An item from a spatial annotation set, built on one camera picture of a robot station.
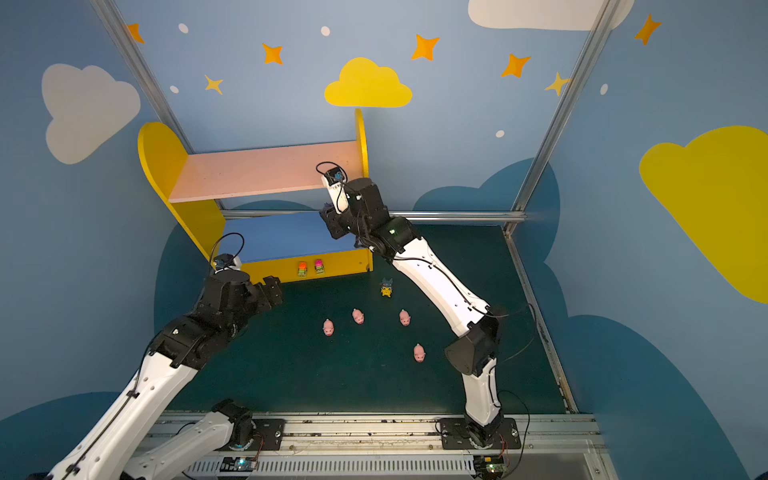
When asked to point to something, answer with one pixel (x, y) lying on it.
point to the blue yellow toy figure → (386, 288)
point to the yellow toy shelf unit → (262, 204)
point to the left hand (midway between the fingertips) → (270, 285)
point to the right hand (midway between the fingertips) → (338, 209)
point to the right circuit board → (489, 466)
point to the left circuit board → (237, 464)
